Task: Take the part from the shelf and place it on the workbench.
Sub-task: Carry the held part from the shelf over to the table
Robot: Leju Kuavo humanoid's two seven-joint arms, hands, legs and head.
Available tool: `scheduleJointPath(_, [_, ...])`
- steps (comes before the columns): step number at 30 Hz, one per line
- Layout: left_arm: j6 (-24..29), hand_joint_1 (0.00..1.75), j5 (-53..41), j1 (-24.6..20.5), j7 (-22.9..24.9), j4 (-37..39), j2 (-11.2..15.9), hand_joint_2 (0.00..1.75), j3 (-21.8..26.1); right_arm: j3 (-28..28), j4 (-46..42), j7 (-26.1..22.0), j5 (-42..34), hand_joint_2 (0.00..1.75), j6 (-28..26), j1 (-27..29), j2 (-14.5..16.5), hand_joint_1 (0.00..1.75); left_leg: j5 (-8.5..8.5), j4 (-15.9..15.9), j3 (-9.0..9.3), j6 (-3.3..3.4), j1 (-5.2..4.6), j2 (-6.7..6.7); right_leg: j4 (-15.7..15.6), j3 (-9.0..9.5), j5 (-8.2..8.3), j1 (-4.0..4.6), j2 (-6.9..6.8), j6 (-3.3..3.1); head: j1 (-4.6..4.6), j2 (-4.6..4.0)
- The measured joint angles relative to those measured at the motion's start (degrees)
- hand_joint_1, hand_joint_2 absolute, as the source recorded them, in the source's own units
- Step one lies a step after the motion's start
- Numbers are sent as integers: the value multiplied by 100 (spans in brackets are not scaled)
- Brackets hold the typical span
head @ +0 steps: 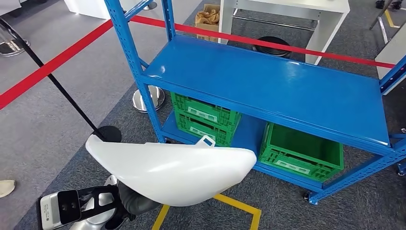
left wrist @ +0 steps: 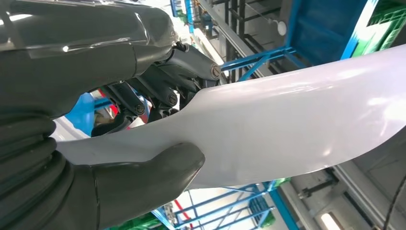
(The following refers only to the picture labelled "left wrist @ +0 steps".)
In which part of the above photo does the blue metal shelf rack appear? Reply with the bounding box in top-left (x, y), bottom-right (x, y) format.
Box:
top-left (65, 0), bottom-right (369, 230)

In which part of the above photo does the green plastic crate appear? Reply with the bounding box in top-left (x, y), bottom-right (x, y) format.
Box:
top-left (351, 0), bottom-right (406, 58)

